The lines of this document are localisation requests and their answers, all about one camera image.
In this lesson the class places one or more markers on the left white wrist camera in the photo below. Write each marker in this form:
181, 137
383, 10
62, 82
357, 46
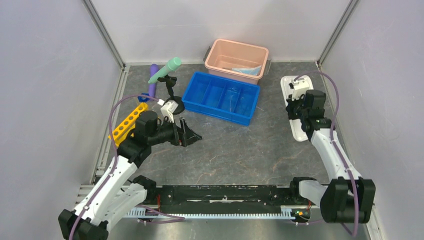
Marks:
167, 109

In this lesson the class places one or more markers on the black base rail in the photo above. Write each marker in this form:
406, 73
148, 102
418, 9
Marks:
223, 199

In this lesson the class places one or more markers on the yellow test tube rack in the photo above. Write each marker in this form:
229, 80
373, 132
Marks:
121, 131

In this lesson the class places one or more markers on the blue face mask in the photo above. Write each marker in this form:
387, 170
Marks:
253, 71

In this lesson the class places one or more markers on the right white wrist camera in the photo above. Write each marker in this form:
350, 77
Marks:
299, 88

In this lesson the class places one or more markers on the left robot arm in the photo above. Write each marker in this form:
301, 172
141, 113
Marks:
95, 216

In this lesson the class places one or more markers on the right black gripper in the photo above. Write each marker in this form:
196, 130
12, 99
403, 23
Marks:
290, 103

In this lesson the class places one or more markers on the pink plastic bin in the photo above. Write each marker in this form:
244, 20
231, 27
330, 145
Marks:
226, 54

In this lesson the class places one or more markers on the blue funnel with stem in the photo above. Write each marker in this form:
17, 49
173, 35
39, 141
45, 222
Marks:
144, 98

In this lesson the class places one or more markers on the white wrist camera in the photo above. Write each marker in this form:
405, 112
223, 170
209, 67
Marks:
299, 88
167, 109

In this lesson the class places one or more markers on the green foam cylinder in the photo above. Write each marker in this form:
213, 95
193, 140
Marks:
171, 66

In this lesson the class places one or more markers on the white plastic lid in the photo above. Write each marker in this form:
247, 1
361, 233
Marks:
297, 133

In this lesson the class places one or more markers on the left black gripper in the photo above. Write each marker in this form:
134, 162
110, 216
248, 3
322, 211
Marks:
184, 136

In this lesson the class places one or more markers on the blue divided plastic tray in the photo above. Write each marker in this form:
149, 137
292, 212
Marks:
222, 98

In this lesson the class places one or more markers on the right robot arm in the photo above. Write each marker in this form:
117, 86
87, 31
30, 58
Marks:
348, 198

